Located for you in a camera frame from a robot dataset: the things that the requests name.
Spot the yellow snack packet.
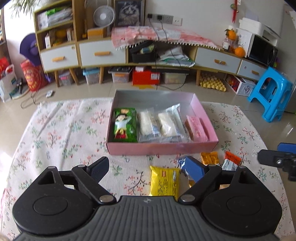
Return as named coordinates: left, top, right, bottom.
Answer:
left=149, top=166, right=181, bottom=200

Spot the orange white snack packet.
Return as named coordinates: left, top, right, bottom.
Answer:
left=222, top=151, right=241, bottom=171

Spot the blue truffle candy packet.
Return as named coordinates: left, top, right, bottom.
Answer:
left=178, top=157, right=192, bottom=181

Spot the pink wafer packet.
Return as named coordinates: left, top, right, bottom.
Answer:
left=185, top=115, right=209, bottom=143

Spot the green cartoon snack packet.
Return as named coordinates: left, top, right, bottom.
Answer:
left=113, top=108, right=137, bottom=143

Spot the blue plastic stool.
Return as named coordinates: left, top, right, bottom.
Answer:
left=247, top=67, right=293, bottom=123

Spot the clear rice cracker packet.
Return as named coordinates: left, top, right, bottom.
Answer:
left=137, top=108, right=161, bottom=143

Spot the yellow egg tray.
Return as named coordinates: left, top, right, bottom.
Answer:
left=199, top=74, right=226, bottom=92

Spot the pink cardboard box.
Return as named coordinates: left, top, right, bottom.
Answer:
left=106, top=90, right=219, bottom=156

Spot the clear storage bin blue lid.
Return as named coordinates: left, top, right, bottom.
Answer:
left=82, top=68, right=100, bottom=85

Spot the red gift bag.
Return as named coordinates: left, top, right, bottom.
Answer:
left=21, top=60, right=48, bottom=92

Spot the red shoe box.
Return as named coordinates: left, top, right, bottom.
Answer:
left=132, top=70, right=161, bottom=85

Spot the white microwave oven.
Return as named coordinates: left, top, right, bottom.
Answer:
left=236, top=28, right=278, bottom=67

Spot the white paper shopping bag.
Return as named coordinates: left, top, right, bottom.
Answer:
left=0, top=64, right=18, bottom=103

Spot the lower orange fruit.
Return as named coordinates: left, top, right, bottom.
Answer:
left=234, top=47, right=246, bottom=58

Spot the orange fruit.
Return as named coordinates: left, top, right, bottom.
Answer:
left=234, top=47, right=246, bottom=58
left=225, top=29, right=237, bottom=41

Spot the black storage basket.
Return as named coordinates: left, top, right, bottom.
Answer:
left=128, top=40, right=157, bottom=63

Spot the wooden tv cabinet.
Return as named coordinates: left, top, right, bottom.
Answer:
left=34, top=1, right=266, bottom=82

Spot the upper orange fruit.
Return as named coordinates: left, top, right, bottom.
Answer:
left=225, top=29, right=237, bottom=41

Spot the purple hat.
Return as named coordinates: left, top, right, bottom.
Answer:
left=20, top=33, right=41, bottom=66

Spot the pink lace cloth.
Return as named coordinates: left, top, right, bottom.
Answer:
left=111, top=26, right=220, bottom=50

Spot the white desk fan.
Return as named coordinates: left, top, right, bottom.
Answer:
left=93, top=5, right=115, bottom=28

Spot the framed cat picture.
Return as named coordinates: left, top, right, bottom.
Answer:
left=113, top=0, right=145, bottom=27

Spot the potted green plant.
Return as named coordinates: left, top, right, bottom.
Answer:
left=11, top=0, right=42, bottom=16

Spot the wall power socket strip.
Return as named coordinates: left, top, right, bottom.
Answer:
left=147, top=14, right=183, bottom=26

